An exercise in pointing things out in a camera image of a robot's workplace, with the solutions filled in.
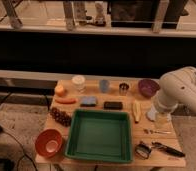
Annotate black dish brush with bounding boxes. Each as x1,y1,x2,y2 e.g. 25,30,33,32
135,142,152,159

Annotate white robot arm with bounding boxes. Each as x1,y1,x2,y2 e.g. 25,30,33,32
146,67,196,121

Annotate light blue cup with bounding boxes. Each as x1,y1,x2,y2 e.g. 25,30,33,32
99,79,110,93

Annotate white lidded cup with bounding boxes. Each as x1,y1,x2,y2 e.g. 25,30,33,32
72,75,86,92

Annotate blue sponge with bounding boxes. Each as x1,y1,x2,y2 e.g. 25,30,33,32
80,96,97,107

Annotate black rectangular block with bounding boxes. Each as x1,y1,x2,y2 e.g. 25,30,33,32
104,101,123,110

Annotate orange carrot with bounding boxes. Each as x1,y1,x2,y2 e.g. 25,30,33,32
55,98,77,104

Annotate small orange fruit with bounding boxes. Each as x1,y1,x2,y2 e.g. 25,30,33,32
54,85,65,97

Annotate yellow banana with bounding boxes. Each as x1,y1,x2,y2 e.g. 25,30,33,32
133,100,141,123

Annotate bunch of dark grapes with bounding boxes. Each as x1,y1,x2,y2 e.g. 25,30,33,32
50,107,72,127

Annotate green plastic tray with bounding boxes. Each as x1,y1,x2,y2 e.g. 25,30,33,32
65,109,132,163

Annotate purple bowl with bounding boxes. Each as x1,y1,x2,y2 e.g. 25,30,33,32
138,79,160,98

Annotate grey blue cloth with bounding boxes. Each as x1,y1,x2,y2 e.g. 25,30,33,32
146,106,157,122

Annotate small metal fork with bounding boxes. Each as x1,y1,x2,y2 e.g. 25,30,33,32
144,129,171,134

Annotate orange plastic bowl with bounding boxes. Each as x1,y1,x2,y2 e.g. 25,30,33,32
35,129,63,158

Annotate black handled tool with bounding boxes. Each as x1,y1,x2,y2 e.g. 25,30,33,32
152,142,185,157

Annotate black floor cable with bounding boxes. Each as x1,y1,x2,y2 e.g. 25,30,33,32
0,122,40,171

